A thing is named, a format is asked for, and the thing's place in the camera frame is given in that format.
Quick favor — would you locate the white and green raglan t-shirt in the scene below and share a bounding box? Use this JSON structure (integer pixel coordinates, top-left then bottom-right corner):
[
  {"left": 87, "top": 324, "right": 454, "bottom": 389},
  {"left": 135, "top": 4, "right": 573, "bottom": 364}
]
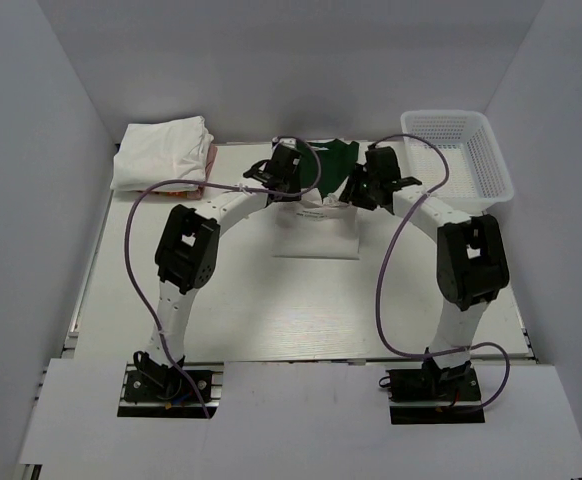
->
[{"left": 272, "top": 139, "right": 360, "bottom": 260}]

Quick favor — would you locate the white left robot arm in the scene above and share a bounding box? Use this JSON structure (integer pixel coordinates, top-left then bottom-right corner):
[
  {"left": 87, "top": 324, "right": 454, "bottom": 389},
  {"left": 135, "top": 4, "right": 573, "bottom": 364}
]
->
[{"left": 145, "top": 158, "right": 300, "bottom": 366}]

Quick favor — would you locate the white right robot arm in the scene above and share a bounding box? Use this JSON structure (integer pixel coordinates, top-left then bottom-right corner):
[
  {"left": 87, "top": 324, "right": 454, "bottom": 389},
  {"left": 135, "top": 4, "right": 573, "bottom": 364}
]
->
[{"left": 340, "top": 166, "right": 510, "bottom": 375}]

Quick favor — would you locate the white plastic basket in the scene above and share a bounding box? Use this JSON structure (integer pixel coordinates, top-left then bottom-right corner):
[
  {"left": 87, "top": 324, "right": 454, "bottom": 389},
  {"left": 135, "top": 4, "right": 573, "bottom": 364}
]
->
[{"left": 400, "top": 110, "right": 514, "bottom": 214}]

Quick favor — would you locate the folded white t-shirt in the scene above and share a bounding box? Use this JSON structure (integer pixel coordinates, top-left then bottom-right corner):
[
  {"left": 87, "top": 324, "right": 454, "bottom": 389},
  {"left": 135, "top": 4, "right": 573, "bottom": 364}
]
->
[{"left": 110, "top": 116, "right": 214, "bottom": 191}]

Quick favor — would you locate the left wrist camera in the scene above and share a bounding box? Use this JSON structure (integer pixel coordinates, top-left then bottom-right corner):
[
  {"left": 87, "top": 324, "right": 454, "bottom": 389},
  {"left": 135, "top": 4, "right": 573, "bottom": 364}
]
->
[{"left": 265, "top": 143, "right": 301, "bottom": 178}]

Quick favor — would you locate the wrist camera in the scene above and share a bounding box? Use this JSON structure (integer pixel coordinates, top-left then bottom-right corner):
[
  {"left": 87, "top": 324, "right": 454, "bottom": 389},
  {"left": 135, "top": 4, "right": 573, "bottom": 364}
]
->
[
  {"left": 365, "top": 145, "right": 402, "bottom": 183},
  {"left": 265, "top": 143, "right": 301, "bottom": 178}
]

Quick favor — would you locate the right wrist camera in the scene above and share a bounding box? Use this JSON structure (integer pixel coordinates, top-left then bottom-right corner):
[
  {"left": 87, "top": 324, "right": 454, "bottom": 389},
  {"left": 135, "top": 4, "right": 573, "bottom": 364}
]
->
[{"left": 365, "top": 145, "right": 402, "bottom": 183}]

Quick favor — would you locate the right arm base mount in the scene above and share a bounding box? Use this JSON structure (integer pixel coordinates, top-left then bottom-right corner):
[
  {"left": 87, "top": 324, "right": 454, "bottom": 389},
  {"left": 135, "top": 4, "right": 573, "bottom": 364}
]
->
[{"left": 378, "top": 359, "right": 485, "bottom": 425}]

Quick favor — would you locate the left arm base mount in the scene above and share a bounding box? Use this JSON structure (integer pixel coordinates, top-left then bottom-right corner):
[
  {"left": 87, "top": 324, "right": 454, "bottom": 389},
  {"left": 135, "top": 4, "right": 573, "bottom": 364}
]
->
[{"left": 117, "top": 351, "right": 224, "bottom": 419}]

